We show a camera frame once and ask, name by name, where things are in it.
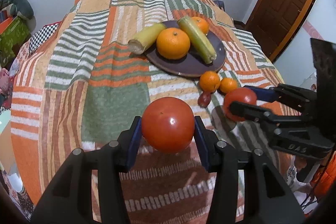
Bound grey plush toy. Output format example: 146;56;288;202
1;0;34;20

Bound red tomato back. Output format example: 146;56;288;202
141;97;195;153

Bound corn cob yellow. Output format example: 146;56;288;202
127;23;166;55

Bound large orange with sticker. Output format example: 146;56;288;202
156;28;191;60

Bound corn cob green husk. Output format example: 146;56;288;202
177;16;217;65

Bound small mandarin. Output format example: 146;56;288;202
199;71;221;93
219;77;238;94

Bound red tomato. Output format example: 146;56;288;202
223;87;257;122
141;97;195;153

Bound green storage box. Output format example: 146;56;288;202
1;16;30;67

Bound brown wooden door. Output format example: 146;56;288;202
246;0;315;61

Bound red tomato front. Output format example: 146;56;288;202
223;87;257;122

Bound checkered cloth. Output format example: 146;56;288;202
29;22;60;56

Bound dark red grape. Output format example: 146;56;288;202
198;92;211;108

